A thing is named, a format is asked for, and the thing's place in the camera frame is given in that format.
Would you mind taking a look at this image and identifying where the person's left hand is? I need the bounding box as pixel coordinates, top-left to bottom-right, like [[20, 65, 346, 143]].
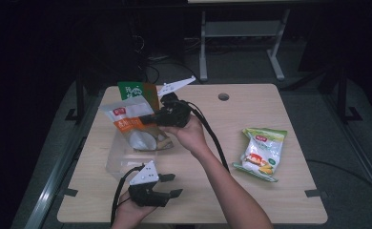
[[111, 190, 158, 229]]

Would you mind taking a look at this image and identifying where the black metal stand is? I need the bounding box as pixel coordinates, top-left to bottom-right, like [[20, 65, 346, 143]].
[[64, 72, 87, 125], [332, 66, 363, 125]]

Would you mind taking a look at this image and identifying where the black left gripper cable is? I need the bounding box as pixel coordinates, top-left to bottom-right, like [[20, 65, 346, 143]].
[[110, 164, 146, 227]]

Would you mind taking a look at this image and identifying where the clear plastic container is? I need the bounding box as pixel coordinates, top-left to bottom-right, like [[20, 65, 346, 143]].
[[105, 127, 160, 179]]

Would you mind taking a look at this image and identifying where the white metal table frame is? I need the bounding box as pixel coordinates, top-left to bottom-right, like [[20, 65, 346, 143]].
[[187, 0, 302, 83]]

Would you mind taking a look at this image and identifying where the orange and white food packet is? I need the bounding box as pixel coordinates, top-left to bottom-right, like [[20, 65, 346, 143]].
[[98, 95, 175, 152]]

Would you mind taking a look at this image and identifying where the green and red food packet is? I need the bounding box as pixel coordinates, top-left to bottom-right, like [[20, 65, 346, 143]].
[[116, 81, 160, 113]]

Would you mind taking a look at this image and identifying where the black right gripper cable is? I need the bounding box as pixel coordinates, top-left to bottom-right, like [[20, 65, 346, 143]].
[[186, 100, 231, 173]]

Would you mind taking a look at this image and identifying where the green and white food packet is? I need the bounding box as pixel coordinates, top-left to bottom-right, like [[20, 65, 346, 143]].
[[232, 127, 289, 183]]

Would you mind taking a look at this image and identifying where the silver metal rail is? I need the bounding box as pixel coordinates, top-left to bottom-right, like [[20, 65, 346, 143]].
[[24, 94, 107, 229]]

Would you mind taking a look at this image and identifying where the tangle of background cables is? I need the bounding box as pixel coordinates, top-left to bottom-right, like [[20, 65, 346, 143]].
[[131, 31, 205, 86]]

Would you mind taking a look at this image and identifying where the black floor cable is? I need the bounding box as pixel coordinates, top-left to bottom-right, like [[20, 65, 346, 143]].
[[306, 158, 372, 202]]

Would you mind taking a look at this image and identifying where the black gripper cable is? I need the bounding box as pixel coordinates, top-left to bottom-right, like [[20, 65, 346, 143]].
[[186, 100, 231, 173], [110, 164, 146, 227]]

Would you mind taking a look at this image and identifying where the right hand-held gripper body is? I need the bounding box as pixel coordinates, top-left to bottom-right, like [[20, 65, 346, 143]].
[[156, 75, 196, 129]]

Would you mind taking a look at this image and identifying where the person's right hand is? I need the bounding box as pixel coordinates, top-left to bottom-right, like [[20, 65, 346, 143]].
[[158, 114, 209, 157]]

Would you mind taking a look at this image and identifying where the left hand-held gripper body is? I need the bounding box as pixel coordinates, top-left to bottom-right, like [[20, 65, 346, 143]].
[[128, 160, 172, 208]]

